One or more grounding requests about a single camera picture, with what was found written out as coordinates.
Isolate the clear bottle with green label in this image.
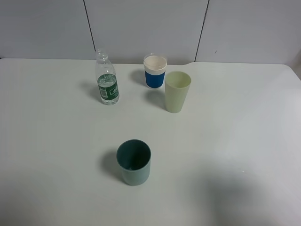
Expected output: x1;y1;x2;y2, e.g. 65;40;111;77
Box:
95;48;119;105

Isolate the pale green plastic cup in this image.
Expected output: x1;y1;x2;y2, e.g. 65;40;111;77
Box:
165;71;191;113

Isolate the teal plastic cup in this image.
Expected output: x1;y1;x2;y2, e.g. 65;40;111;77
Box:
116;139;151;186

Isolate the white cup with blue sleeve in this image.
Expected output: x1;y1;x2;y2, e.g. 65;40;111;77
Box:
143;53;167;89

